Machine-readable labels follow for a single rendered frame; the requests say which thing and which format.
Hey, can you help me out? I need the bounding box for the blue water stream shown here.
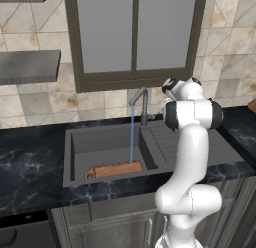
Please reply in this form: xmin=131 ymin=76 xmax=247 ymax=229
xmin=129 ymin=105 xmax=135 ymax=164

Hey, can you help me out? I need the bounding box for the grey sink faucet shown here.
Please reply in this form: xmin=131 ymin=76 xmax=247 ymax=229
xmin=128 ymin=87 xmax=157 ymax=127

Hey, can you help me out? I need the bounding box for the dark grey sink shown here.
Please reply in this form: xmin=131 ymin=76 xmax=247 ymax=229
xmin=62 ymin=119 xmax=246 ymax=189

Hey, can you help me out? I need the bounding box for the brown wooden cutting board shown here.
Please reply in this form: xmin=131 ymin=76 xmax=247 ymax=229
xmin=83 ymin=160 xmax=144 ymax=180

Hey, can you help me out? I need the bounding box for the dark framed window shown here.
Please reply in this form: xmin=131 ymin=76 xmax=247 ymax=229
xmin=63 ymin=0 xmax=208 ymax=94

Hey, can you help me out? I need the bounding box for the grey cupboard door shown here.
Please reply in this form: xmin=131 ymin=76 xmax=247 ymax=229
xmin=61 ymin=208 xmax=161 ymax=248
xmin=194 ymin=178 xmax=256 ymax=248

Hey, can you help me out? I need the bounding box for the brown wooden object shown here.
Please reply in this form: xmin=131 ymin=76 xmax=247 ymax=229
xmin=247 ymin=97 xmax=256 ymax=114

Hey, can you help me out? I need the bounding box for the black dishwasher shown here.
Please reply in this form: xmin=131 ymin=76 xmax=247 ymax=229
xmin=0 ymin=209 xmax=58 ymax=248

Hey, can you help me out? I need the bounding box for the silver cupboard handle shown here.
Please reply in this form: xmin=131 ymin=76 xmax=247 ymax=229
xmin=147 ymin=218 xmax=154 ymax=246

